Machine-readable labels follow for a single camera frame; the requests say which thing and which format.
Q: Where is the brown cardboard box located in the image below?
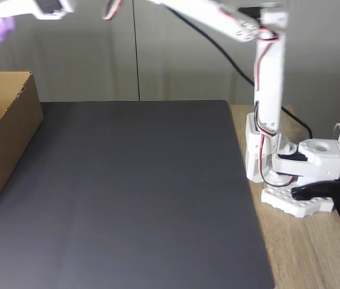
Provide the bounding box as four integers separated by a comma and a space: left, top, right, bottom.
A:
0, 70, 45, 231

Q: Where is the white cabinet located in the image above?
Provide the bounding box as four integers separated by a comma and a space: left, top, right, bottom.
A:
0, 0, 340, 106

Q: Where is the dark grey table mat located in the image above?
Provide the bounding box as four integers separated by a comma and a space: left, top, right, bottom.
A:
0, 100, 276, 289

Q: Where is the red white black servo cable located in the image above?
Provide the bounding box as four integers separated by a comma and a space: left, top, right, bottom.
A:
102, 0, 123, 21
254, 101, 296, 186

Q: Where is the black camera cable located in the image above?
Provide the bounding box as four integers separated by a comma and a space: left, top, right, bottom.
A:
169, 7, 314, 141

